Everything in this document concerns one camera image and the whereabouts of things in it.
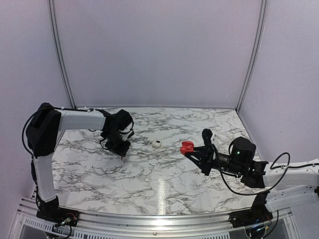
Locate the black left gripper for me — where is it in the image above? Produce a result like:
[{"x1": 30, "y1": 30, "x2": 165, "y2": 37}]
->
[{"x1": 104, "y1": 129, "x2": 131, "y2": 156}]

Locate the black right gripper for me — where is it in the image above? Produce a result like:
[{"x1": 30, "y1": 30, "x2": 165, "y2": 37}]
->
[{"x1": 186, "y1": 146, "x2": 245, "y2": 176}]

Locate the red round charging case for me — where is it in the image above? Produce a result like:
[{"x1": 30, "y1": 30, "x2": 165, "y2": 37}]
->
[{"x1": 180, "y1": 141, "x2": 194, "y2": 155}]

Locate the white earbud charging case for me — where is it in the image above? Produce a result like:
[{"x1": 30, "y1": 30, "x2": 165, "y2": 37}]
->
[{"x1": 152, "y1": 139, "x2": 162, "y2": 148}]

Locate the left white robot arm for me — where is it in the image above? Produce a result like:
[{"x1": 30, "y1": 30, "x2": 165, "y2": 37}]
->
[{"x1": 23, "y1": 103, "x2": 134, "y2": 222}]

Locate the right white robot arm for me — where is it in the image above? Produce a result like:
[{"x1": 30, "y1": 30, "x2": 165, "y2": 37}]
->
[{"x1": 180, "y1": 136, "x2": 319, "y2": 223}]

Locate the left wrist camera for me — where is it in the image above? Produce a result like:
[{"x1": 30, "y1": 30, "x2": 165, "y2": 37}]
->
[{"x1": 119, "y1": 128, "x2": 134, "y2": 141}]

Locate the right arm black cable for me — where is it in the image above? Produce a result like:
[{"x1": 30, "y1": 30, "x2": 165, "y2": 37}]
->
[{"x1": 219, "y1": 152, "x2": 291, "y2": 196}]

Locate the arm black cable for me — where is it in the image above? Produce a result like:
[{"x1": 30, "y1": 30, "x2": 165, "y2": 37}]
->
[
  {"x1": 21, "y1": 106, "x2": 95, "y2": 155},
  {"x1": 219, "y1": 152, "x2": 291, "y2": 196}
]

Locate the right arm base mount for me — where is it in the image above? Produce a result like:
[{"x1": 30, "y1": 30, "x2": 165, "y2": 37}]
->
[{"x1": 228, "y1": 194, "x2": 273, "y2": 228}]

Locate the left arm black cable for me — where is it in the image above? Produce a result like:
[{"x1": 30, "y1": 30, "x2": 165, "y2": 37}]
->
[{"x1": 21, "y1": 106, "x2": 95, "y2": 155}]

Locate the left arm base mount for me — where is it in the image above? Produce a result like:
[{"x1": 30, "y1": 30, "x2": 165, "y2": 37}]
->
[{"x1": 35, "y1": 196, "x2": 79, "y2": 227}]

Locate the aluminium front rail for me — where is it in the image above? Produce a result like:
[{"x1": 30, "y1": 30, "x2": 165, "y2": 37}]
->
[{"x1": 8, "y1": 198, "x2": 300, "y2": 239}]

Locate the left metal corner post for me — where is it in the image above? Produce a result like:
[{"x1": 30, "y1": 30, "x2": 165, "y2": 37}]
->
[{"x1": 48, "y1": 0, "x2": 77, "y2": 109}]

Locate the metal corner post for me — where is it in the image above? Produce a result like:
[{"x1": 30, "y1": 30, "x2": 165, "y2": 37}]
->
[
  {"x1": 48, "y1": 0, "x2": 77, "y2": 109},
  {"x1": 235, "y1": 0, "x2": 268, "y2": 114}
]

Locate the right metal corner post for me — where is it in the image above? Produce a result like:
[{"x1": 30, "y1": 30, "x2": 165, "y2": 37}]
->
[{"x1": 235, "y1": 0, "x2": 268, "y2": 114}]

